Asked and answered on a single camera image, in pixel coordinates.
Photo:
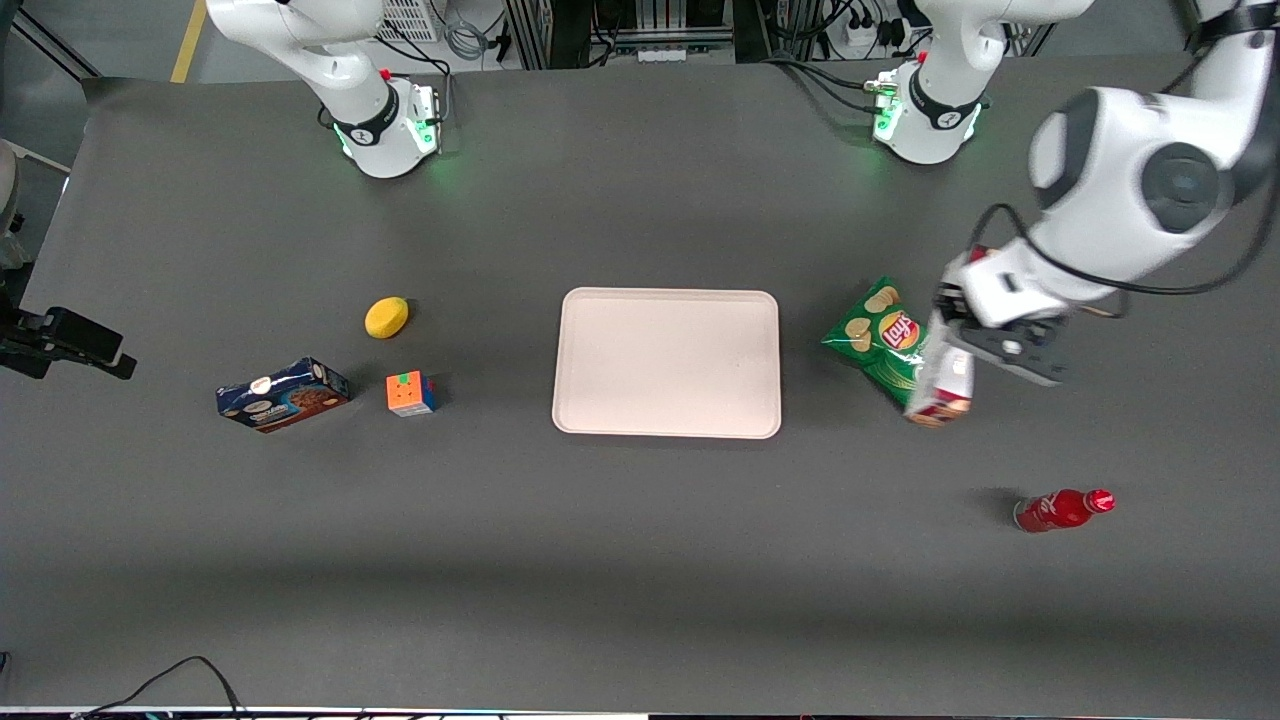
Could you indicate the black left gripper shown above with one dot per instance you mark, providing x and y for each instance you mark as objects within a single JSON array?
[{"x": 947, "y": 300}]

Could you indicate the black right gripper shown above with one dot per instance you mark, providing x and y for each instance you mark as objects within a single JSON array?
[{"x": 10, "y": 338}]

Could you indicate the red cookie box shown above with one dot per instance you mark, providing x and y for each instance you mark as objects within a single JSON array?
[{"x": 942, "y": 395}]

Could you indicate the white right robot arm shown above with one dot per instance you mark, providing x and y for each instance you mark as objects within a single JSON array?
[{"x": 370, "y": 110}]

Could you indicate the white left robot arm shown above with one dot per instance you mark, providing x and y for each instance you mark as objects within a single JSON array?
[{"x": 1130, "y": 180}]

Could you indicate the blue cookie box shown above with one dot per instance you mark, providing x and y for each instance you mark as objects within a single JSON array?
[{"x": 285, "y": 395}]

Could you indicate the beige plastic tray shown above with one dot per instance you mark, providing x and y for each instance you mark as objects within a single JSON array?
[{"x": 665, "y": 362}]

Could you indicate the green chips bag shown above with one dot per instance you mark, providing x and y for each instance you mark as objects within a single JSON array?
[{"x": 870, "y": 340}]

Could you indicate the red soda bottle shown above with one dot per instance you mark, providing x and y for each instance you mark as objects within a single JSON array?
[{"x": 1060, "y": 510}]

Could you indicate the white power strip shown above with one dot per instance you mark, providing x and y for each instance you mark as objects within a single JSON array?
[{"x": 868, "y": 36}]

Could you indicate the yellow lemon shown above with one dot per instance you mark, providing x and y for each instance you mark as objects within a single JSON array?
[{"x": 386, "y": 318}]

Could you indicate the colourful puzzle cube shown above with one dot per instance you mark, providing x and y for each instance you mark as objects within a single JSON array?
[{"x": 410, "y": 394}]

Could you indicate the dark grey table mat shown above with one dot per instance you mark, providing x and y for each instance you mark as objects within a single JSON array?
[{"x": 640, "y": 580}]

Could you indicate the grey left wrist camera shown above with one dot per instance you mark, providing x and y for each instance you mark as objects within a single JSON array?
[{"x": 995, "y": 288}]

